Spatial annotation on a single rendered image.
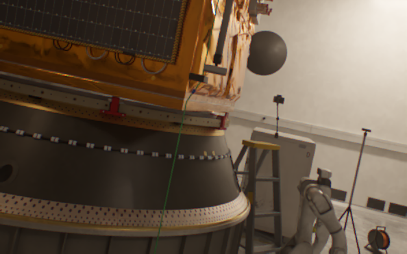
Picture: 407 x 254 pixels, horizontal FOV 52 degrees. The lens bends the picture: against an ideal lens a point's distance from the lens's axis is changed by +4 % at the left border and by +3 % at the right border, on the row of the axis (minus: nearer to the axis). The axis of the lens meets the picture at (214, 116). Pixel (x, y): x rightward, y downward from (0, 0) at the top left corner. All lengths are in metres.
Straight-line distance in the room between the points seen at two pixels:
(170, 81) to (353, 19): 8.76
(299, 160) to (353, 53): 4.73
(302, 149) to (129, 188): 4.22
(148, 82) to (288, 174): 4.41
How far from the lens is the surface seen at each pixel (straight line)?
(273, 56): 10.04
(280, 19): 10.20
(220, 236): 2.45
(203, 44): 1.84
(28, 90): 2.20
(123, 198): 2.03
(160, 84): 1.82
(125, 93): 1.87
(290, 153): 6.00
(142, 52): 1.81
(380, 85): 10.26
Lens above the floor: 1.83
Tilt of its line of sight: 2 degrees down
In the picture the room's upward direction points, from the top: 12 degrees clockwise
